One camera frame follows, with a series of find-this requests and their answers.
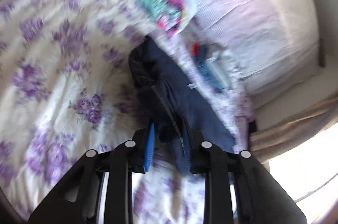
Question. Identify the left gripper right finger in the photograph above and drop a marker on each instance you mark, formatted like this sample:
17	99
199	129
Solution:
238	188

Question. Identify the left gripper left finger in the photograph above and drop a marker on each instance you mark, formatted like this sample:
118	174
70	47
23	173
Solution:
98	187

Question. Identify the dark navy pants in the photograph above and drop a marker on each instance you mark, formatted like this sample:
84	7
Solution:
176	110

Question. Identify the beige striped curtain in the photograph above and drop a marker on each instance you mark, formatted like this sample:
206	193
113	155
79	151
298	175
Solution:
293	131

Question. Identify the blue folded jeans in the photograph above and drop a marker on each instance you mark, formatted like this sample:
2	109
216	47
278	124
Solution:
205	70

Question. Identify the grey folded garment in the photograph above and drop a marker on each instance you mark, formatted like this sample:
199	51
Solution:
223	66

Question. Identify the red folded garment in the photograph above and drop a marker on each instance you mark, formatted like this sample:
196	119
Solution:
195	50

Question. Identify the purple floral bedspread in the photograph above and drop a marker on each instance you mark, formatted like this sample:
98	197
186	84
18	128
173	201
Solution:
66	87

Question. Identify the lilac lace headboard cover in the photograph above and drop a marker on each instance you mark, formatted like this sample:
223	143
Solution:
276	42

